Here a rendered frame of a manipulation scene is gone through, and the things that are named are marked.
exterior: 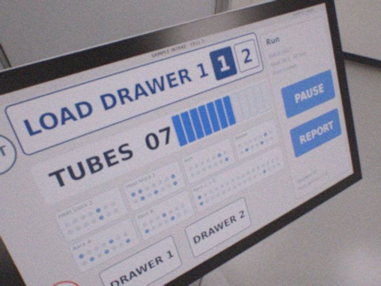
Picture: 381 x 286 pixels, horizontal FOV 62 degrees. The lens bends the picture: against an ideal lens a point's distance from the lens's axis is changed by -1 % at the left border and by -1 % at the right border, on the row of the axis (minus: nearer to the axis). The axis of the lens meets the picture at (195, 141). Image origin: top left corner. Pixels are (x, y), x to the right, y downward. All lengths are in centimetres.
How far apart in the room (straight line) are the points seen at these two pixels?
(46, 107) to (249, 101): 24
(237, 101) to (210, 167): 9
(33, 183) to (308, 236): 142
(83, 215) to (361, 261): 146
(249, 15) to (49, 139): 28
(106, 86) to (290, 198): 30
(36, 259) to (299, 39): 42
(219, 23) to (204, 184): 20
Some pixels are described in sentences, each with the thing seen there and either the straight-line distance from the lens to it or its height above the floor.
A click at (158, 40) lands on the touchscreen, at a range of 37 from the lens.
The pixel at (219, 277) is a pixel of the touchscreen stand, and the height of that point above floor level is 3.
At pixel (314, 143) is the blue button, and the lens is 50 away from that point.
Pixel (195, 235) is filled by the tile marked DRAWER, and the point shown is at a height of 101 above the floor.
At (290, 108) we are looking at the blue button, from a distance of 46.
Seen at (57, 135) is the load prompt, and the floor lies 114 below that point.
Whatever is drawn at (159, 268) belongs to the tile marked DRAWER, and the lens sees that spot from 42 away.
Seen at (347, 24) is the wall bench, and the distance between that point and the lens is 251.
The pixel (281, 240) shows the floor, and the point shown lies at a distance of 158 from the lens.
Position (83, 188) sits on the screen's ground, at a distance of 36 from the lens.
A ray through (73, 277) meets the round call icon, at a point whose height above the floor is 103.
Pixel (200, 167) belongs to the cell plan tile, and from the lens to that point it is 39.
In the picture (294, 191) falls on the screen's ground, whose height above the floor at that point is 100.
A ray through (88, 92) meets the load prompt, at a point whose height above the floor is 117.
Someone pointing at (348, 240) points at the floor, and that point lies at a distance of 171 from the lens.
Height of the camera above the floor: 139
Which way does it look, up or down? 51 degrees down
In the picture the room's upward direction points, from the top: 6 degrees clockwise
